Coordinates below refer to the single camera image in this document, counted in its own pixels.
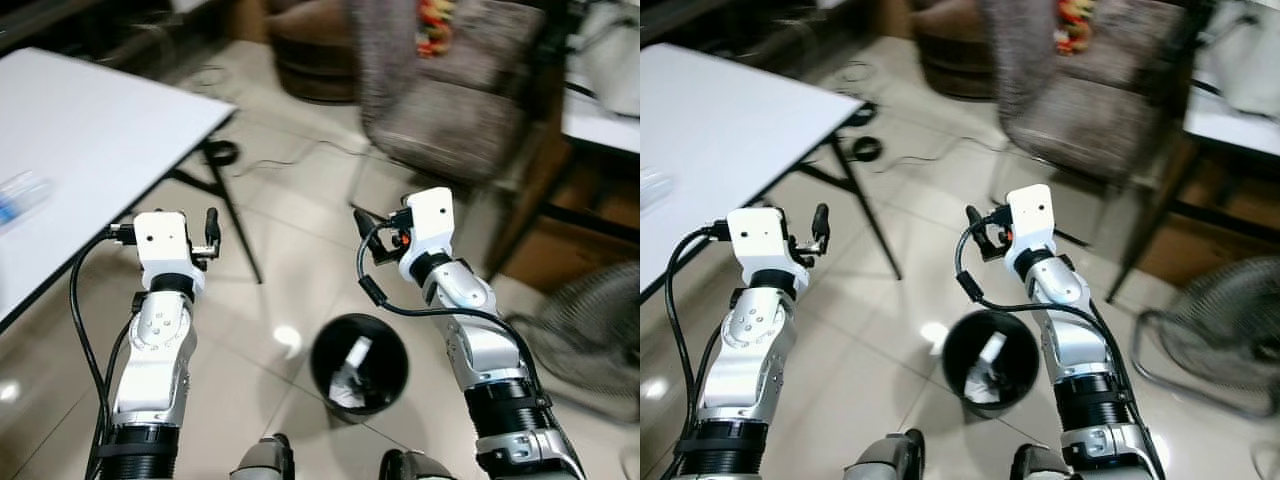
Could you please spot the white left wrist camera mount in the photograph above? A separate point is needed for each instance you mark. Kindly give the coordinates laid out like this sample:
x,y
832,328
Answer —
x,y
160,240
755,235

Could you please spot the robot left leg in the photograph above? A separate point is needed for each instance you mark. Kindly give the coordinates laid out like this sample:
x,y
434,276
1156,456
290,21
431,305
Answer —
x,y
265,460
890,458

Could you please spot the robot right leg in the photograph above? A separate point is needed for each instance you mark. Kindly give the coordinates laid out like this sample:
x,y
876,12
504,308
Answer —
x,y
1040,465
410,468

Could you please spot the white paper scrap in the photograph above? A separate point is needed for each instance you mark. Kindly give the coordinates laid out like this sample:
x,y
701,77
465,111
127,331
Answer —
x,y
352,365
990,360

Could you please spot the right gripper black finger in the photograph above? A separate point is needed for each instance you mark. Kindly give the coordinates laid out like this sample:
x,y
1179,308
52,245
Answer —
x,y
366,222
975,222

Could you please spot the brown round stool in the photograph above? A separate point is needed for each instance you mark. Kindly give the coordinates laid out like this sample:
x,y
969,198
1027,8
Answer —
x,y
950,50
310,50

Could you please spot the clear plastic bottle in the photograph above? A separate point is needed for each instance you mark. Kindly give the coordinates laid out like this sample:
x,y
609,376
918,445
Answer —
x,y
20,195

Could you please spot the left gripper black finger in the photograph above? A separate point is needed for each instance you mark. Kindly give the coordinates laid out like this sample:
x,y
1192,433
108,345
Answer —
x,y
212,228
821,225

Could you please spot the black round rubbish bin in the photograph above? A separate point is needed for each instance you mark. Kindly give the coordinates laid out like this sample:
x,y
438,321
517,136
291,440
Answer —
x,y
960,345
385,350

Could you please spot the black table leg frame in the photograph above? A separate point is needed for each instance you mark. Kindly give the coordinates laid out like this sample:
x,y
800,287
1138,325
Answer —
x,y
870,200
227,200

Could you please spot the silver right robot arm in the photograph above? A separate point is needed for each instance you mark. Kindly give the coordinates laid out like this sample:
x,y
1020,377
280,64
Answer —
x,y
1090,340
490,350

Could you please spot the white bag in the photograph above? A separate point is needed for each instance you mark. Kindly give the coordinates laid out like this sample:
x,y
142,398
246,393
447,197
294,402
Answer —
x,y
1250,60
615,60

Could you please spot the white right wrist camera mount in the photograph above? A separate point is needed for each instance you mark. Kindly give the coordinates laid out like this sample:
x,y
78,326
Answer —
x,y
430,225
1030,220

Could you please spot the robot leg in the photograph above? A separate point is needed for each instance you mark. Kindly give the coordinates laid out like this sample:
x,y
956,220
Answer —
x,y
1040,465
890,458
410,468
265,460

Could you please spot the colourful patterned cloth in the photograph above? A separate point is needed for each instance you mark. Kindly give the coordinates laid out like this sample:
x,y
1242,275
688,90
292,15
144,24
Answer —
x,y
435,25
1075,25

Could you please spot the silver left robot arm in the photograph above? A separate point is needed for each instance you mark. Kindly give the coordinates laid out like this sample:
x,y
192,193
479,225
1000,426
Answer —
x,y
150,360
745,350

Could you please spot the grey floor fan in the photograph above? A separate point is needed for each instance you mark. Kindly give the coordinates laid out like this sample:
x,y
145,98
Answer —
x,y
590,340
1220,340

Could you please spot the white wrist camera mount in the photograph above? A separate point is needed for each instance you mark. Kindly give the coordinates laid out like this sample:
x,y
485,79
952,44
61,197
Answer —
x,y
430,225
755,235
1030,220
160,240

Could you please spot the grey fabric chair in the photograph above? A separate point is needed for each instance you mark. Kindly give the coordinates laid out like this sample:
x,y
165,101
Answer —
x,y
460,110
1090,110

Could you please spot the white desk black frame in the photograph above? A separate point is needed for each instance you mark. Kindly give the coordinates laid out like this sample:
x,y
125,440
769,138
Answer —
x,y
600,125
1230,125

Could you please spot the large brown cardboard carton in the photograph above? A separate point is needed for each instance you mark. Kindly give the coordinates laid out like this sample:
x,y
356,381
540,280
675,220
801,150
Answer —
x,y
1200,250
590,240

